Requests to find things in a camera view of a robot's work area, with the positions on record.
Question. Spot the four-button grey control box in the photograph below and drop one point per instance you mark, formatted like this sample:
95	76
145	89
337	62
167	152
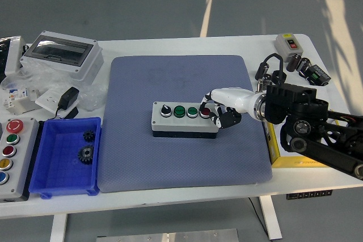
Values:
175	124

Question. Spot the white circuit breaker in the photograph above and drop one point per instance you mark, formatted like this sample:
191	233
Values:
17	103

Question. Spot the silver metal plate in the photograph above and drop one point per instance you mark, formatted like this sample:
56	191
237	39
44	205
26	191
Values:
170	236

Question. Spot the grey-blue table mat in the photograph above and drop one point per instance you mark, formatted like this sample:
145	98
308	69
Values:
141	154

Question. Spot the grey two-button switch box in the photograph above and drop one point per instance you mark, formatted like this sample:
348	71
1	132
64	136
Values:
283	46

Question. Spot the yellow and white cardboard box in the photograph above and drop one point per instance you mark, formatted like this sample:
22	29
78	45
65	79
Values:
273	145

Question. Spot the small black bevel gear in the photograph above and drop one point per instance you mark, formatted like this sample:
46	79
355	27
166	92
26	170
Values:
89	135

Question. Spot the black table control panel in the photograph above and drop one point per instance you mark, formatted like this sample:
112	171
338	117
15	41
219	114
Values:
309	194

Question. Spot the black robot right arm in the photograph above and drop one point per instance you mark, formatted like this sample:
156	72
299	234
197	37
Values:
283	103

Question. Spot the white enclosure with clear lid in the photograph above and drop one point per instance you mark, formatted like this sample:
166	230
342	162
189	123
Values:
85	66

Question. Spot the five-button grey control box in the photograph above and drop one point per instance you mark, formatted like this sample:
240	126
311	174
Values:
22	168

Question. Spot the large black bevel gear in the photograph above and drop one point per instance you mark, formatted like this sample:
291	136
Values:
86	154

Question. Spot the white and black device box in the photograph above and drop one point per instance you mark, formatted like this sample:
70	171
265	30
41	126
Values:
14	55

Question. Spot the black cylindrical capacitor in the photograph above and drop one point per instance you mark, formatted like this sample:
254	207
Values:
293	63
303	66
266	79
261	72

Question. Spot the white table leg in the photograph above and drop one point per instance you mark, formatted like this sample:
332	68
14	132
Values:
270	219
58	228

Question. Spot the black power adapter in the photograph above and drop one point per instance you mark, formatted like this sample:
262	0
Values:
69	97

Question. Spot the clear plastic bag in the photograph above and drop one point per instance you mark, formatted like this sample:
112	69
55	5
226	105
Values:
90	97

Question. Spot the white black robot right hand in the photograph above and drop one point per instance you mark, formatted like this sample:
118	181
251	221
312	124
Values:
232	99

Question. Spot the blue plastic bin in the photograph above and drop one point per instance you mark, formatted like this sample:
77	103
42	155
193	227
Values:
56	174

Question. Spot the black module with green terminal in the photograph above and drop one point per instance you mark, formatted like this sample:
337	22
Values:
319	75

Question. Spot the black hex nut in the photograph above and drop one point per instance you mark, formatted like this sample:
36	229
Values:
275	79

